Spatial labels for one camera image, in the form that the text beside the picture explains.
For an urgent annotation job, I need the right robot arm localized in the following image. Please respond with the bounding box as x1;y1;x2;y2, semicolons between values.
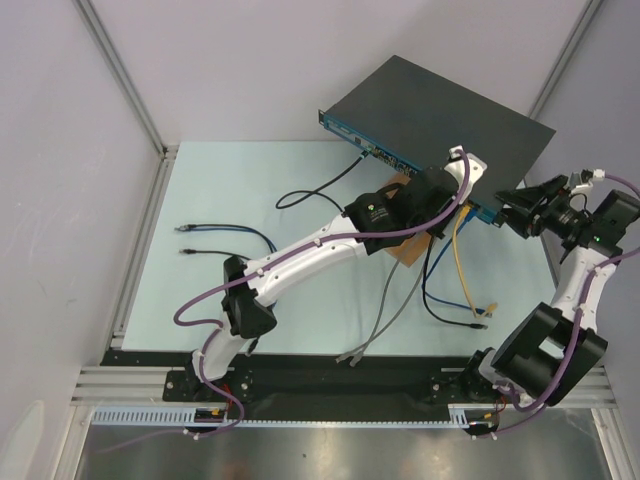
460;169;639;412

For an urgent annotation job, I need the blue loose ethernet cable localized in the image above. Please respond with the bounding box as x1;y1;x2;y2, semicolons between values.
173;223;279;261

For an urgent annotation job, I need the right aluminium frame post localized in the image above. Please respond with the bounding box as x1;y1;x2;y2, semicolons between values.
527;0;606;120

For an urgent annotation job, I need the black ethernet cable plugged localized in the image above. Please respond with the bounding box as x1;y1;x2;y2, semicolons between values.
419;234;488;331

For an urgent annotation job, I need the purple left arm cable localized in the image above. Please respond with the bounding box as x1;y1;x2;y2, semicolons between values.
172;148;474;441

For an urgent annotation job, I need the aluminium frame post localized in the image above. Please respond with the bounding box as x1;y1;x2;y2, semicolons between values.
72;0;178;160
527;0;606;120

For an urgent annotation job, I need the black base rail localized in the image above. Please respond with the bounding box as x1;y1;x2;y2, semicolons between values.
101;350;500;423

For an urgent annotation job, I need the grey ethernet cable plugged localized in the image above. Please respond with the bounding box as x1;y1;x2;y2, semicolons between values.
335;239;431;364

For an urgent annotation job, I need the white slotted cable duct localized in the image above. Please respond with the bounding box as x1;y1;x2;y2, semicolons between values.
91;406;492;429

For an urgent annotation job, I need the black cable teal plug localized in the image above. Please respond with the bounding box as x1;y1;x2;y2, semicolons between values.
275;151;369;212

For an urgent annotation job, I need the left aluminium frame post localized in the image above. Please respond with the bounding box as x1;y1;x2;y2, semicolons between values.
72;0;178;160

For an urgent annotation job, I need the grey ethernet cable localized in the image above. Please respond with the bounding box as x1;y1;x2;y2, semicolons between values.
335;239;431;364
349;238;418;367

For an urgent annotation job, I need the blue-faced black network switch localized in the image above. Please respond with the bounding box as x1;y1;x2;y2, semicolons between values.
318;55;555;224

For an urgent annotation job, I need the wooden base board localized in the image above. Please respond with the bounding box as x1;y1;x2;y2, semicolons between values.
385;173;431;268

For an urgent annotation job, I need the aluminium front frame rail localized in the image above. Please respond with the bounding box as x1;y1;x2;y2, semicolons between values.
71;366;617;408

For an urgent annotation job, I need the black loose ethernet cable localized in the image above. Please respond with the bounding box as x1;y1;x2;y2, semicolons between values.
178;246;261;357

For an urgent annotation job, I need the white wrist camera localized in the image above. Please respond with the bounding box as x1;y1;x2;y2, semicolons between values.
444;145;487;190
567;169;606;196

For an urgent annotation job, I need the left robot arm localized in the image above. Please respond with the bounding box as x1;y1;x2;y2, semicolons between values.
184;162;471;400

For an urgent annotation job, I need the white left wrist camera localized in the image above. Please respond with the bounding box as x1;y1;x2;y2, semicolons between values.
444;145;487;190

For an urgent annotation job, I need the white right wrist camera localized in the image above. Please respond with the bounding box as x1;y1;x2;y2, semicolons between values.
567;169;606;196

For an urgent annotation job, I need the blue ethernet cable plugged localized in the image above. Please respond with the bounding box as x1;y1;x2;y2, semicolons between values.
419;209;494;319

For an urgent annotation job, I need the yellow ethernet cable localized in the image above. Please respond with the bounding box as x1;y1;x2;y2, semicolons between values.
450;205;501;321

